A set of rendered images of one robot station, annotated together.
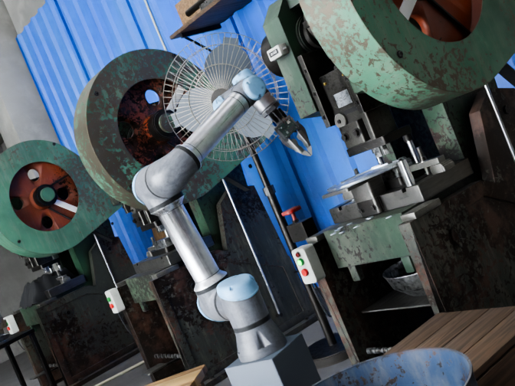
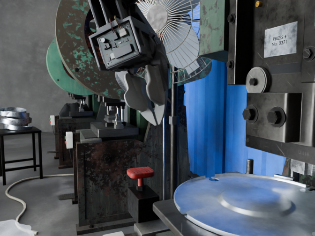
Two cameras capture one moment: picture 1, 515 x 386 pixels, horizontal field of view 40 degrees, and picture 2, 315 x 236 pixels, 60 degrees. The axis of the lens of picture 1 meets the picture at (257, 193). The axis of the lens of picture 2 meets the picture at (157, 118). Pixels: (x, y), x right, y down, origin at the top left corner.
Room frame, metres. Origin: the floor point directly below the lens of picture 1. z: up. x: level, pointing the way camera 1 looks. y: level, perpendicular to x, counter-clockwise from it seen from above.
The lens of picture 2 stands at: (1.99, -0.33, 0.98)
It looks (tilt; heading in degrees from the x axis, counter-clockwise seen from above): 6 degrees down; 15
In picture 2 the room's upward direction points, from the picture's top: straight up
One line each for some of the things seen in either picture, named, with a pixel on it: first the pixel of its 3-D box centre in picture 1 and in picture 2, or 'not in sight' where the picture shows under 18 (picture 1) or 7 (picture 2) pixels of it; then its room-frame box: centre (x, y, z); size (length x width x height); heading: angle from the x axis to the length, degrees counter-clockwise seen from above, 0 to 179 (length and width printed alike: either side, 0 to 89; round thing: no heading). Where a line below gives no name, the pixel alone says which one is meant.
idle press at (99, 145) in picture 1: (209, 201); (153, 103); (4.16, 0.28, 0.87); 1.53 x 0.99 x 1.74; 125
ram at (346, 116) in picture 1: (353, 103); (297, 57); (2.54, -0.44, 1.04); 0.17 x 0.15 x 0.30; 127
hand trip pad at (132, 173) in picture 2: (294, 217); (140, 182); (2.69, -0.09, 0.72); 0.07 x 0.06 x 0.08; 127
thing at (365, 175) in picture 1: (365, 175); (254, 199); (2.49, -0.37, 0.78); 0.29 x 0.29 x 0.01
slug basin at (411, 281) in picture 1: (431, 271); not in sight; (2.57, -0.48, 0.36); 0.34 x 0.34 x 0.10
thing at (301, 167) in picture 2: (379, 151); (303, 162); (2.56, -0.47, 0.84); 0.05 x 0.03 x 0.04; 37
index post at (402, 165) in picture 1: (405, 171); not in sight; (2.35, -0.48, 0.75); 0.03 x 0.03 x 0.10; 37
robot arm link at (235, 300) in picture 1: (241, 299); not in sight; (2.09, 0.17, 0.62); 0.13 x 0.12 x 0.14; 31
